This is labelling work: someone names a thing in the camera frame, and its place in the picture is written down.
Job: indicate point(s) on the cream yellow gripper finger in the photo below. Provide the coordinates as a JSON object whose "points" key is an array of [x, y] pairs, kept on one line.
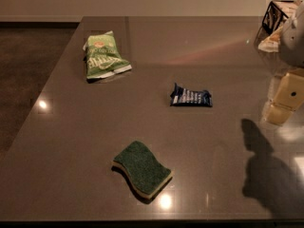
{"points": [[285, 98]]}

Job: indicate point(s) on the blue rxbar blueberry wrapper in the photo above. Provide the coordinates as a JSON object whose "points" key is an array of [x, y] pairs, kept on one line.
{"points": [[182, 96]]}

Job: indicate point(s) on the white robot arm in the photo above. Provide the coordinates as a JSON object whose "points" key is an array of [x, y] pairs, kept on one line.
{"points": [[283, 43]]}

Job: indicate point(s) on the green yellow sponge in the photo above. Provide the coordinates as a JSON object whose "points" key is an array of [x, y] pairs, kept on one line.
{"points": [[145, 173]]}

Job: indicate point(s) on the white packet near basket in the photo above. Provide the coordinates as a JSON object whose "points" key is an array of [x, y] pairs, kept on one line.
{"points": [[272, 42]]}

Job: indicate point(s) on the green chip bag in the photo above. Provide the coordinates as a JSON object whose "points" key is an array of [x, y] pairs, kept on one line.
{"points": [[102, 57]]}

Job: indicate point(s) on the black wire basket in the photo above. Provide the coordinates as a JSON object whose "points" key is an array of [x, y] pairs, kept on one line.
{"points": [[277, 13]]}

